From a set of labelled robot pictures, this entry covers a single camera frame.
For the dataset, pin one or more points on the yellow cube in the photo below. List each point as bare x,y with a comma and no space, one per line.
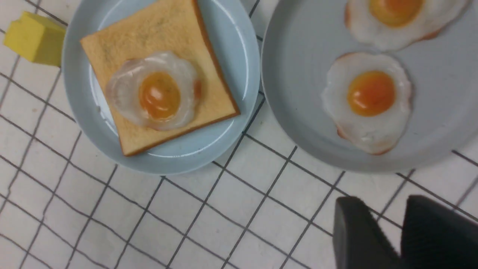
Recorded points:
36,39

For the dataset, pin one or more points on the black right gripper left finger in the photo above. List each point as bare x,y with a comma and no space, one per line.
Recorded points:
358,241

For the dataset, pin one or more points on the fried egg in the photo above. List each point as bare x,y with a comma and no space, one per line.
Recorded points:
160,91
368,98
391,25

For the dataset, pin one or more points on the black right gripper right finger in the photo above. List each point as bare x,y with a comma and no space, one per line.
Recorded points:
434,237

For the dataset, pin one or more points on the toast slice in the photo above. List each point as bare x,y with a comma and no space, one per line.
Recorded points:
165,25

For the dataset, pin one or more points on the grey plate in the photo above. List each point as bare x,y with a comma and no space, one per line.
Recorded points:
302,40

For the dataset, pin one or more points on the light blue plate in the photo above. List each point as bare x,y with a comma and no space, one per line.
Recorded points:
234,41

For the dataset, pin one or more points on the white grid tablecloth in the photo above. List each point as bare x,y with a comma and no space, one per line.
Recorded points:
263,204

